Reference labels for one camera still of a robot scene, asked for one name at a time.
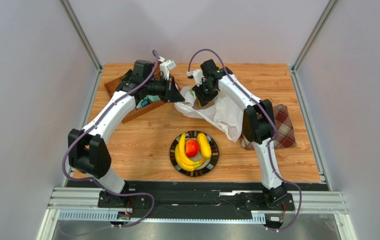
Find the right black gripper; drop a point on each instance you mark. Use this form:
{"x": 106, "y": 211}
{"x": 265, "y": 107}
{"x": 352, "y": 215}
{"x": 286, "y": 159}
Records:
{"x": 201, "y": 91}

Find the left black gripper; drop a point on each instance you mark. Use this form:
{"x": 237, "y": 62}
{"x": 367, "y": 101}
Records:
{"x": 171, "y": 94}

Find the white plastic bag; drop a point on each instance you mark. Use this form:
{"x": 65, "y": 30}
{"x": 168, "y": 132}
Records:
{"x": 222, "y": 112}

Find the red fake apple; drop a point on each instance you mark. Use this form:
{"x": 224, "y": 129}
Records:
{"x": 192, "y": 148}

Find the yellow banana bunch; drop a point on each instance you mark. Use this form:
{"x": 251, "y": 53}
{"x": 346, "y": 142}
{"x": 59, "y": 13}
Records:
{"x": 182, "y": 159}

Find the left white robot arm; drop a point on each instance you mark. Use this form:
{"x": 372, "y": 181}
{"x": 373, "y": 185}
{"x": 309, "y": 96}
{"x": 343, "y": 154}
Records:
{"x": 87, "y": 148}

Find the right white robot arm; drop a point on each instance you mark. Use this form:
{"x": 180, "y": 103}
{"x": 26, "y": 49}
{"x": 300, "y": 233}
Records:
{"x": 258, "y": 126}

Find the teal white socks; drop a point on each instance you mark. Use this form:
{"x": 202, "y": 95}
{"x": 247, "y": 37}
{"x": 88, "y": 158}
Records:
{"x": 149, "y": 99}

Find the wooden divided tray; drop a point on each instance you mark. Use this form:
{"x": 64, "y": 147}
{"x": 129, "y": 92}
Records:
{"x": 143, "y": 111}

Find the round patterned ceramic plate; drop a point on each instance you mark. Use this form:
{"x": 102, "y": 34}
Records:
{"x": 208, "y": 165}

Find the red plaid cloth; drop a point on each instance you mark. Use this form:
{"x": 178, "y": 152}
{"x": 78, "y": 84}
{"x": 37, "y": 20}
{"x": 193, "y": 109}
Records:
{"x": 286, "y": 138}

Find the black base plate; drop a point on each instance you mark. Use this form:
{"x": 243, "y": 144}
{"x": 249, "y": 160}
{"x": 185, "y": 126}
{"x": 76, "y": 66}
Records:
{"x": 197, "y": 200}

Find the aluminium frame rail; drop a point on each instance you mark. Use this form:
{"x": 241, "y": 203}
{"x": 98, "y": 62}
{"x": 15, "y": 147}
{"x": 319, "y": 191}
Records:
{"x": 313, "y": 209}

